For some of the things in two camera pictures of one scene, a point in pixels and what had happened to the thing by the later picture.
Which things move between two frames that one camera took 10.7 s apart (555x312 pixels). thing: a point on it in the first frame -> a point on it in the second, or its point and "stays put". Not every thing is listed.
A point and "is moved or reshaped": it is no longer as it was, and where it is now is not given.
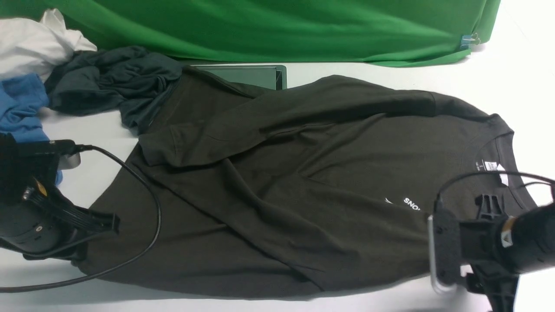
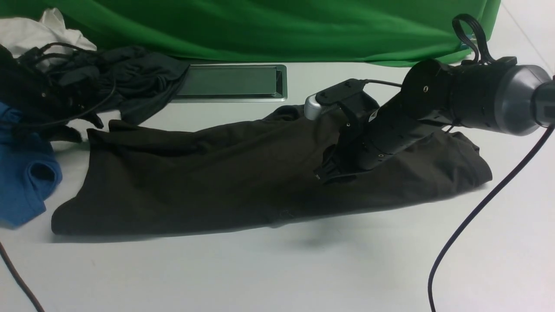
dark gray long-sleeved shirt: (329, 186) is moved or reshaped
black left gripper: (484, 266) -> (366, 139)
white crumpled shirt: (28, 47) stays put
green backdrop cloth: (367, 33) stays put
